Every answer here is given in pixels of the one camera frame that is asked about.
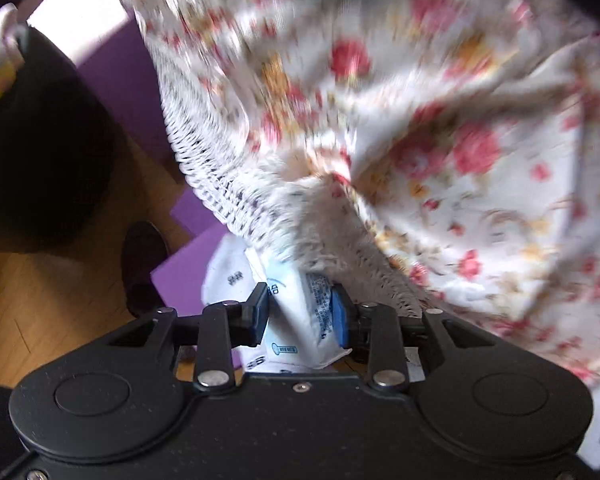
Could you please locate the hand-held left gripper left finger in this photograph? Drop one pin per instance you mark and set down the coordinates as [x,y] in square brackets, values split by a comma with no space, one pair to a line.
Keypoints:
[260,310]

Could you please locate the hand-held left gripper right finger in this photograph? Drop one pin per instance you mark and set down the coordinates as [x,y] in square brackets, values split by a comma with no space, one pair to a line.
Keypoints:
[340,317]

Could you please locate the dark slipper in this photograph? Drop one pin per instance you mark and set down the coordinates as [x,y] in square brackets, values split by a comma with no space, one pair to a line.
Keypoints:
[140,260]

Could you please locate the floral bedspread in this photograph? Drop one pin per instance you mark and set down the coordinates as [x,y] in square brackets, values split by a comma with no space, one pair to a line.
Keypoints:
[429,85]

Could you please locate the purple foam block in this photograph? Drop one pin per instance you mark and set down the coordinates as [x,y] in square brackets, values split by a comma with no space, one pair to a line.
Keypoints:
[125,90]

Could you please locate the black chair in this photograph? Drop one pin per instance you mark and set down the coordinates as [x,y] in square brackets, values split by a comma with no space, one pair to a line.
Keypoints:
[45,160]

